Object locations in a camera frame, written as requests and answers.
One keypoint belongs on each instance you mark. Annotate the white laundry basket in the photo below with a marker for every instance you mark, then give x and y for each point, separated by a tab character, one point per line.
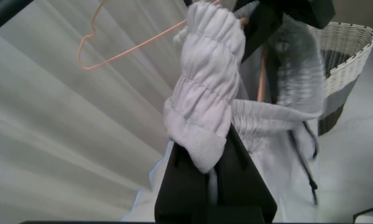
345	62

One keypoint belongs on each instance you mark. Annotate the pink clothes hanger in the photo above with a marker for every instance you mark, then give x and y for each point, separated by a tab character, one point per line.
127	51

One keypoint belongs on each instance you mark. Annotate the pale grey shorts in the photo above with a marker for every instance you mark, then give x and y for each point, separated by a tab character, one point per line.
205	77

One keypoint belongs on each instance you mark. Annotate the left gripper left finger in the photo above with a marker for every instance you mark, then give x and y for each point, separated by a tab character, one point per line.
180	193

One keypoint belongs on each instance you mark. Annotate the black clothes rack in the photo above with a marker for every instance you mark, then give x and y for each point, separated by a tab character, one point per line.
3	11

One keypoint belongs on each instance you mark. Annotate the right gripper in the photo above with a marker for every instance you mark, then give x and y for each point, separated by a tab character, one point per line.
311	11

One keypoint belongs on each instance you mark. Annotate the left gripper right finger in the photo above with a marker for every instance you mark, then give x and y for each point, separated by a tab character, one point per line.
245	193

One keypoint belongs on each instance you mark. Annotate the white curtain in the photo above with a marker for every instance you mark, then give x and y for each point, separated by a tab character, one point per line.
65	124

